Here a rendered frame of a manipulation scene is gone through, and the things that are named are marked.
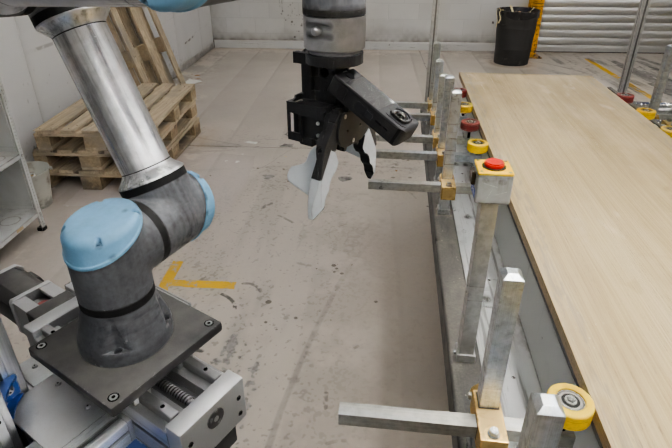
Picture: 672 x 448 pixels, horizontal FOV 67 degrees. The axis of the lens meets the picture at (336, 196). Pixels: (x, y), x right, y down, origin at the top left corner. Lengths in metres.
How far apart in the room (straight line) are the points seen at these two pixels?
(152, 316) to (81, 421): 0.20
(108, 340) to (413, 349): 1.69
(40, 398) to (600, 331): 1.08
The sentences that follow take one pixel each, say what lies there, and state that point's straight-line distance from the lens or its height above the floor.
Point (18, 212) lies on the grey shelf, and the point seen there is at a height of 0.14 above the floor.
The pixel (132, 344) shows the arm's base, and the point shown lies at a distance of 0.89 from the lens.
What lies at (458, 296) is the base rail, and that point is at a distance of 1.56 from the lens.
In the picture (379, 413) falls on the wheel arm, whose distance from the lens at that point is 1.06.
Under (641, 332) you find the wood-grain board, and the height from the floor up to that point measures 0.90.
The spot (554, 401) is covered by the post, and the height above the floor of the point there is 1.13.
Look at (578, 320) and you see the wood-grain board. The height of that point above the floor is 0.90.
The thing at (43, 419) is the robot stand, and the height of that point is 0.95.
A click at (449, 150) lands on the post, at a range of 1.85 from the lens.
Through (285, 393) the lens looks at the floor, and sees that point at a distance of 2.21.
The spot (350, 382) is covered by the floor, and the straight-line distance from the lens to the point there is 2.24.
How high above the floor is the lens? 1.65
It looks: 28 degrees down
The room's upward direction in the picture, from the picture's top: straight up
